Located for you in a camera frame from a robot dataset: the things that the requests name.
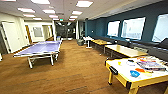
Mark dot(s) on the colourful snack packets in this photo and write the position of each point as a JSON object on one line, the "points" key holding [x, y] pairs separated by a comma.
{"points": [[150, 65]]}

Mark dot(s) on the dark bench cushion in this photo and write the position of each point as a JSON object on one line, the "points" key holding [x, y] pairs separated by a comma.
{"points": [[163, 43]]}

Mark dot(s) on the grey wall whiteboard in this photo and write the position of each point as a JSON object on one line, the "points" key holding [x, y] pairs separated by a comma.
{"points": [[37, 32]]}

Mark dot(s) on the bright wall window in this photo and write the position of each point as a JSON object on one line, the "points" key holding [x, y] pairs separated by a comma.
{"points": [[133, 28], [160, 29], [113, 28]]}

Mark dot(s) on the yellow gaming table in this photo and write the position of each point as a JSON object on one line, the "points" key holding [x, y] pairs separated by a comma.
{"points": [[123, 71]]}

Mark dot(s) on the small orange game piece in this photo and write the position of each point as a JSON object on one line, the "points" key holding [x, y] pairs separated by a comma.
{"points": [[140, 70]]}

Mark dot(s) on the yellow wooden table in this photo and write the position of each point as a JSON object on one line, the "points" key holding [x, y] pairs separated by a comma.
{"points": [[123, 50], [100, 42]]}

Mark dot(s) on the blue bowl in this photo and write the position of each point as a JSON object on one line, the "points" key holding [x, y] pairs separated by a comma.
{"points": [[134, 73]]}

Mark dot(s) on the white room door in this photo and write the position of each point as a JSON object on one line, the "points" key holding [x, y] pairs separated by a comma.
{"points": [[10, 36]]}

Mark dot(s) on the green exit sign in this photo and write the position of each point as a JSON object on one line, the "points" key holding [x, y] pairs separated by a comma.
{"points": [[61, 20]]}

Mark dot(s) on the dark wall bench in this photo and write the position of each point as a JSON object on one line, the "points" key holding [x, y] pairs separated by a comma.
{"points": [[153, 50]]}

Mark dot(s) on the blue ping-pong table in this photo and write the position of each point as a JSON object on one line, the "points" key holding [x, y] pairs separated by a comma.
{"points": [[43, 47]]}

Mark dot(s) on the small white table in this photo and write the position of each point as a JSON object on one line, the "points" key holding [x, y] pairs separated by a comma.
{"points": [[88, 38]]}

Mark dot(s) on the brown wooden door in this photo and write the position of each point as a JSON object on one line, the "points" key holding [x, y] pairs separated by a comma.
{"points": [[28, 34]]}

